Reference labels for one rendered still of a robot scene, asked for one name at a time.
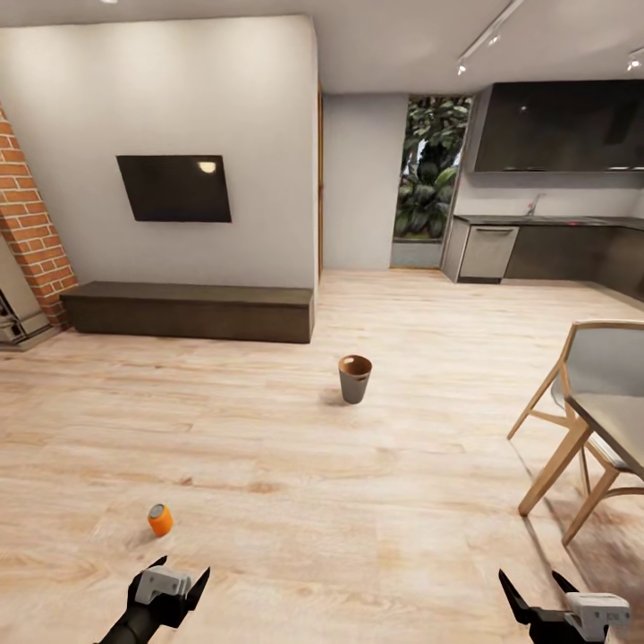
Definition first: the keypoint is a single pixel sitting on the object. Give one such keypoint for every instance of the can of soda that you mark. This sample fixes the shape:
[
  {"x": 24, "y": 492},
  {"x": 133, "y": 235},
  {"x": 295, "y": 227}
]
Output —
[{"x": 160, "y": 519}]

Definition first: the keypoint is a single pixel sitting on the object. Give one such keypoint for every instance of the trash can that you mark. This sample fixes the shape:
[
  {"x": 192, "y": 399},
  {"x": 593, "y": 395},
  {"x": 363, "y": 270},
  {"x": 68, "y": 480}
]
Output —
[{"x": 354, "y": 374}]

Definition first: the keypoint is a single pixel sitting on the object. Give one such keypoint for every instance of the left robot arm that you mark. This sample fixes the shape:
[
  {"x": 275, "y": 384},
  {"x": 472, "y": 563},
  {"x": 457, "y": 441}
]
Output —
[{"x": 160, "y": 596}]

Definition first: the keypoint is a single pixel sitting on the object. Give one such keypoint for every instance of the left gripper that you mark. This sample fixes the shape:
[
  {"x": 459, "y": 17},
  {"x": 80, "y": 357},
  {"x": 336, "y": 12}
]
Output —
[{"x": 165, "y": 609}]

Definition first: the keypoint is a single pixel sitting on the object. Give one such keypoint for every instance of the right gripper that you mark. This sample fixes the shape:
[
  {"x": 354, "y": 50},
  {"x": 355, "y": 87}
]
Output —
[{"x": 546, "y": 626}]

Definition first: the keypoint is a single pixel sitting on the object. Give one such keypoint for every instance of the wall mounted tv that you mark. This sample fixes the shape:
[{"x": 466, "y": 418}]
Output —
[{"x": 177, "y": 188}]

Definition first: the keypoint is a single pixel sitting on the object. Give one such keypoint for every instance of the dishwasher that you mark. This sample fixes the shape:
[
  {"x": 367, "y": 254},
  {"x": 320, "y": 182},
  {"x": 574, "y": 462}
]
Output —
[{"x": 487, "y": 253}]

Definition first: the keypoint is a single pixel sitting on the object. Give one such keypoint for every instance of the straight chair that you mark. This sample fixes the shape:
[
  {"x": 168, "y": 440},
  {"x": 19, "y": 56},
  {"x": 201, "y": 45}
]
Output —
[{"x": 601, "y": 357}]

